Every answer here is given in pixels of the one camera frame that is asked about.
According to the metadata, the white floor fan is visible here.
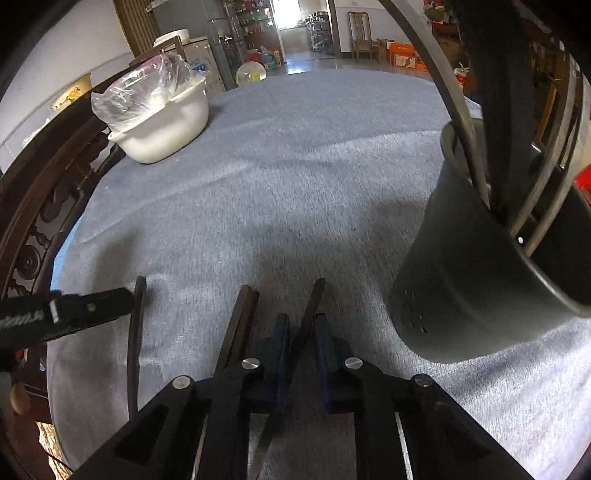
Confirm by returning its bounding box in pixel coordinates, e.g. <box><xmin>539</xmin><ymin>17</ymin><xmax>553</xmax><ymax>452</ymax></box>
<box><xmin>235</xmin><ymin>61</ymin><xmax>267</xmax><ymax>87</ymax></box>

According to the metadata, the silver chopstick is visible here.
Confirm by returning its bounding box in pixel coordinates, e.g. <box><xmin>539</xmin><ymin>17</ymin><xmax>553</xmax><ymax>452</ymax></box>
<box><xmin>509</xmin><ymin>52</ymin><xmax>577</xmax><ymax>237</ymax></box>
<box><xmin>524</xmin><ymin>76</ymin><xmax>590</xmax><ymax>257</ymax></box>

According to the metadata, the dark carved wooden sideboard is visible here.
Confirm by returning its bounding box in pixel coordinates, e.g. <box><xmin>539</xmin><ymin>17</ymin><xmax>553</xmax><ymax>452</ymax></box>
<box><xmin>1</xmin><ymin>92</ymin><xmax>124</xmax><ymax>479</ymax></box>

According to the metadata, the orange box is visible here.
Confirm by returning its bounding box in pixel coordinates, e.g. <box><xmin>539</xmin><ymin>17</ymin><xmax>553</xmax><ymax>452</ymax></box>
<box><xmin>388</xmin><ymin>42</ymin><xmax>417</xmax><ymax>69</ymax></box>

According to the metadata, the white plastic basin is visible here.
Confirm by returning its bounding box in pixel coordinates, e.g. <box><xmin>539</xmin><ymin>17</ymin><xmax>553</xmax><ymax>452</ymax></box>
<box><xmin>107</xmin><ymin>73</ymin><xmax>209</xmax><ymax>164</ymax></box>

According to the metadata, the small white cabinet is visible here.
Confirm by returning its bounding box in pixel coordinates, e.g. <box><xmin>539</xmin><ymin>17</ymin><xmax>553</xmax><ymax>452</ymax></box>
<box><xmin>153</xmin><ymin>29</ymin><xmax>225</xmax><ymax>97</ymax></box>

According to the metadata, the dark grey utensil holder cup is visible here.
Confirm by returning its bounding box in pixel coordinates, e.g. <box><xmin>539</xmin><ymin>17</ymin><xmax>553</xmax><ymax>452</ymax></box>
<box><xmin>390</xmin><ymin>124</ymin><xmax>590</xmax><ymax>363</ymax></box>

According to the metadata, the wooden chair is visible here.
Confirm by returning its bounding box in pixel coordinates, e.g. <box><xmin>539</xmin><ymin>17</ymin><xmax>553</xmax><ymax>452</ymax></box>
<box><xmin>348</xmin><ymin>11</ymin><xmax>380</xmax><ymax>61</ymax></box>

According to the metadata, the clear plastic bag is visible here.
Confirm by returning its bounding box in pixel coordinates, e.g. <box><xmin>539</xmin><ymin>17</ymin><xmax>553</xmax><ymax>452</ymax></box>
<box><xmin>91</xmin><ymin>53</ymin><xmax>201</xmax><ymax>132</ymax></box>

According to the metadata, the grey refrigerator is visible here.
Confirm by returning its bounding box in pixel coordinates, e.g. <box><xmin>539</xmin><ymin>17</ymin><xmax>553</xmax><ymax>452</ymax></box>
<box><xmin>146</xmin><ymin>0</ymin><xmax>246</xmax><ymax>90</ymax></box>

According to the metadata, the grey towel table mat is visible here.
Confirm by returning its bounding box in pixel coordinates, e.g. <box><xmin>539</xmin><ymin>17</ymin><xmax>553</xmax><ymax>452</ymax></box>
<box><xmin>53</xmin><ymin>70</ymin><xmax>590</xmax><ymax>479</ymax></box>

